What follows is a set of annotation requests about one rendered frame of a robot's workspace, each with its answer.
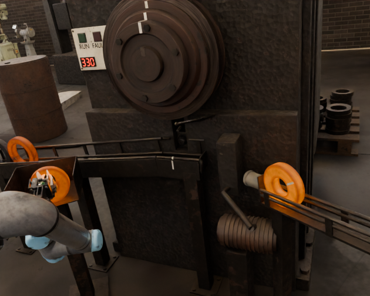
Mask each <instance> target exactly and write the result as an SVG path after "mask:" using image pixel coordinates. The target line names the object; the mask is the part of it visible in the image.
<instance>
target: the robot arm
mask: <svg viewBox="0 0 370 296"><path fill-rule="evenodd" d="M36 176H37V178H33V179H32V181H31V179H29V184H28V190H29V192H30V194H29V193H25V192H21V191H3V192H0V250H1V249H2V248H3V247H4V238H11V237H17V236H25V243H26V245H27V246H28V247H30V248H32V249H35V250H39V252H40V253H41V255H42V257H43V258H44V259H46V260H47V261H48V262H49V263H57V262H58V261H60V260H62V259H63V258H64V256H65V255H72V254H80V253H89V252H91V253H92V252H94V251H99V250H100V249H101V248H102V245H103V237H102V233H101V231H100V230H98V229H97V230H93V229H92V230H87V229H85V228H83V227H82V226H80V225H79V224H77V223H76V222H74V221H72V220H71V219H69V218H67V217H66V216H64V215H63V214H61V213H60V212H59V210H58V208H57V207H56V206H55V205H54V204H53V203H52V201H51V200H52V199H53V198H54V197H55V193H57V189H58V186H57V184H56V182H55V181H54V179H53V177H52V175H51V174H49V172H48V170H46V174H43V175H40V174H39V172H38V171H37V172H36ZM30 184H31V187H30V186H29V185H30Z"/></svg>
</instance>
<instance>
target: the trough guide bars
mask: <svg viewBox="0 0 370 296"><path fill-rule="evenodd" d="M280 185H281V187H282V189H283V190H284V189H285V190H288V189H287V186H284V185H282V184H280ZM260 191H261V192H263V194H262V193H261V194H260V196H261V197H263V198H264V204H265V207H267V208H270V201H273V202H275V203H277V204H279V205H281V206H284V207H286V208H288V209H290V210H293V211H296V212H297V213H300V214H302V215H304V216H307V217H309V218H311V219H313V220H316V221H318V222H320V223H322V224H325V235H326V236H329V237H331V238H332V236H333V235H334V234H333V228H334V229H336V230H339V231H341V232H343V233H345V234H348V235H350V236H353V237H355V238H357V239H359V240H362V241H364V242H366V243H368V244H370V239H369V238H366V237H364V236H361V235H359V234H357V233H355V232H352V231H350V230H347V229H345V228H343V227H340V226H338V225H336V224H333V222H334V223H337V224H339V225H341V226H344V227H346V228H348V229H351V230H354V231H356V232H358V233H360V234H363V235H365V236H367V237H370V232H368V231H365V230H363V229H361V228H358V227H355V226H353V225H350V224H349V220H351V221H353V222H355V223H358V224H361V225H363V226H365V227H368V228H370V223H367V222H365V221H362V220H360V219H357V218H355V217H359V218H361V219H364V220H366V221H369V222H370V217H368V216H365V215H363V214H360V213H357V212H355V211H352V210H349V209H347V208H344V207H341V206H338V205H336V204H333V203H330V202H328V201H325V200H322V199H319V198H317V197H314V196H311V195H309V194H306V193H305V197H306V198H308V199H311V200H314V201H317V202H319V203H322V204H324V205H327V206H330V207H332V208H335V209H337V210H340V211H341V212H339V211H336V210H333V209H331V208H329V207H326V206H323V205H321V204H318V203H315V202H313V201H311V200H307V199H303V202H305V203H308V204H310V205H312V206H315V207H318V208H321V209H323V210H325V211H328V212H330V213H333V214H336V215H338V216H340V217H341V220H338V219H336V218H333V217H331V216H328V215H326V214H324V213H321V212H319V211H316V210H314V209H311V208H309V207H306V206H304V205H302V204H299V203H296V202H294V201H292V200H289V199H287V198H285V197H282V196H279V195H277V194H275V193H272V192H270V191H267V190H264V189H262V188H260ZM269 195H270V196H273V197H275V198H277V199H280V200H282V201H284V202H286V203H289V204H292V205H293V206H296V207H299V208H301V209H303V210H306V211H308V212H310V213H313V214H315V215H318V216H320V217H322V218H324V219H325V220H324V219H322V218H319V217H317V216H314V215H312V214H310V213H307V212H305V211H303V210H300V209H298V208H296V207H293V206H291V205H289V204H286V203H284V202H282V201H279V200H277V199H274V198H272V197H270V196H269ZM349 214H351V215H353V216H355V217H352V216H349Z"/></svg>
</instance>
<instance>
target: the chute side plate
mask: <svg viewBox="0 0 370 296"><path fill-rule="evenodd" d="M171 161H173V166H174V169H173V168H172V163H171ZM33 164H35V163H33ZM27 165H30V164H5V165H0V175H3V177H4V179H10V178H11V176H12V173H13V172H14V170H15V168H16V167H21V166H27ZM79 166H80V170H81V173H82V177H83V178H86V177H170V178H177V179H183V173H195V174H196V179H197V180H200V170H199V162H193V161H184V160H169V159H133V160H104V161H89V162H79Z"/></svg>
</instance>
